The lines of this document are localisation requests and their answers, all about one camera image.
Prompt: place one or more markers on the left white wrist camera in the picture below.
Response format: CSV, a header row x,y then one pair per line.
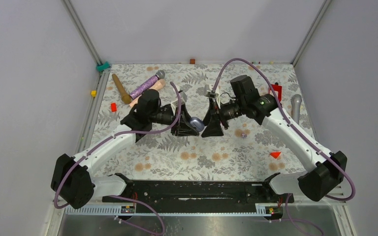
x,y
181,100

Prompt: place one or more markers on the silver toy microphone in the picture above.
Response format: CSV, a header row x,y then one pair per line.
x,y
296,102

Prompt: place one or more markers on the purple earbud case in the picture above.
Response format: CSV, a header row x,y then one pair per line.
x,y
197,124

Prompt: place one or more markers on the red triangle block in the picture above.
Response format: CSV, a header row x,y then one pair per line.
x,y
275,154

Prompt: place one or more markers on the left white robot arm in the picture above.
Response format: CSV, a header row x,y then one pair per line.
x,y
74,177

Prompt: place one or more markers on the purple glitter toy microphone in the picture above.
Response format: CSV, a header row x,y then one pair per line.
x,y
160,74

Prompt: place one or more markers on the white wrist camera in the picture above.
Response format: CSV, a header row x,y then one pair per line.
x,y
208,91
181,100

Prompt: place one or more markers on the brown toy microphone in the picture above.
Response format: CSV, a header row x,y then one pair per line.
x,y
125,97

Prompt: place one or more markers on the teal corner bracket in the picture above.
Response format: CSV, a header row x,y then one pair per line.
x,y
102,67

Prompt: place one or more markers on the red small block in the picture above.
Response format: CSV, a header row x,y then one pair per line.
x,y
113,107

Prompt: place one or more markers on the pink toy microphone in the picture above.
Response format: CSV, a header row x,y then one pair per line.
x,y
156,86

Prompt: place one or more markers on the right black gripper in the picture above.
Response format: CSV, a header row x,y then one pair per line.
x,y
212,120

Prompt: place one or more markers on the red square box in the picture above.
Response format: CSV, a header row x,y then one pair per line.
x,y
276,91

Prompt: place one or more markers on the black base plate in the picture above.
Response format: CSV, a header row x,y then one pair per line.
x,y
175,196

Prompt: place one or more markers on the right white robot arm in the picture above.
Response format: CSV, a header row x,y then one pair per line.
x,y
324,170

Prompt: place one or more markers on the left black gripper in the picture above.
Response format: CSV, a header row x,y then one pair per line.
x,y
183,127

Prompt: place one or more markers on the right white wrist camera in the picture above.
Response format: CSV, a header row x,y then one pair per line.
x,y
208,91

